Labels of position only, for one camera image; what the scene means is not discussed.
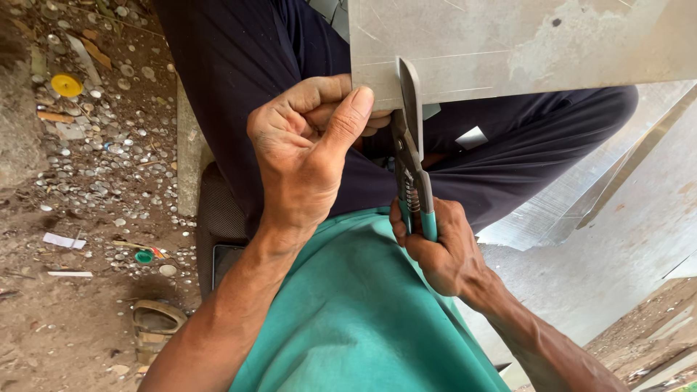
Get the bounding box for person's right hand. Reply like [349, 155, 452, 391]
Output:
[389, 197, 492, 312]

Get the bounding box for person's left hand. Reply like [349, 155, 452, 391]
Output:
[246, 73, 393, 243]

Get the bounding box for teal-handled tin snips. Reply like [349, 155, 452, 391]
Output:
[389, 56, 440, 244]

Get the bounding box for grey sheet metal panel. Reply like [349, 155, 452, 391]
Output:
[348, 0, 697, 112]

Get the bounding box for person's teal shirt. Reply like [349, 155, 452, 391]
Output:
[229, 207, 511, 392]

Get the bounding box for small metal offcut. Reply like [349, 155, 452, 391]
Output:
[455, 126, 490, 151]

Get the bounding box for pile of shiny metal sheets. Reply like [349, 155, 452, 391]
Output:
[476, 81, 697, 252]

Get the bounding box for dark phone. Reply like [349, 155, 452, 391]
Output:
[212, 243, 247, 291]

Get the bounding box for brown seat cushion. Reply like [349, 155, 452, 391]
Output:
[195, 162, 249, 301]

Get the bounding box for person's dark navy trousers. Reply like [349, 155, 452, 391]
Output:
[154, 0, 639, 240]

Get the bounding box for large dull metal sheet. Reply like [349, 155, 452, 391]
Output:
[455, 98, 697, 391]

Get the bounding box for grey concrete block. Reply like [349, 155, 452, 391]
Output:
[175, 76, 216, 218]

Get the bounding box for brown sandal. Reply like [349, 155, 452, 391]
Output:
[132, 299, 189, 367]

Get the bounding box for scatter of round metal discs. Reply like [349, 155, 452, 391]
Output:
[30, 0, 198, 286]

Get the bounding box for white paper scrap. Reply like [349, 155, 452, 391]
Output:
[42, 232, 87, 250]

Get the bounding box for yellow plastic lid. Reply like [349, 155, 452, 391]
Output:
[50, 73, 84, 99]

